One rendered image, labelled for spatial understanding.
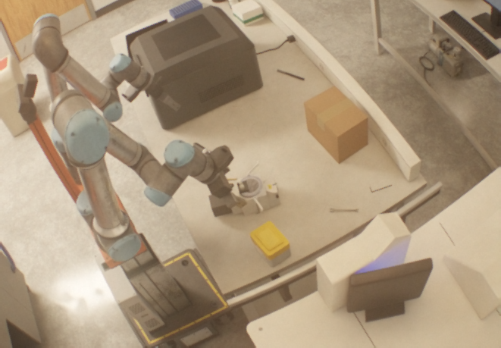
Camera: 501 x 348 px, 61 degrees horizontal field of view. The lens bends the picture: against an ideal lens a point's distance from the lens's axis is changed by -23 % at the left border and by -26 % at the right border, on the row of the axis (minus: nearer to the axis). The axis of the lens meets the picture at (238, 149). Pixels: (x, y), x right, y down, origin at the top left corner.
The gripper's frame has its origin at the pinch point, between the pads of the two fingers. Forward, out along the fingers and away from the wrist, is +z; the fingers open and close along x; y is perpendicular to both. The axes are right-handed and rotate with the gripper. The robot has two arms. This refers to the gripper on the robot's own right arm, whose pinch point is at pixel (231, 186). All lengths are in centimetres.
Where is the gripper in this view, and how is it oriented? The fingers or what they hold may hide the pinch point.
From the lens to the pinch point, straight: 171.1
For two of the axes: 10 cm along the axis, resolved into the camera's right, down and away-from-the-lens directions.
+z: 4.8, 3.4, 8.1
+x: 3.9, 7.4, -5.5
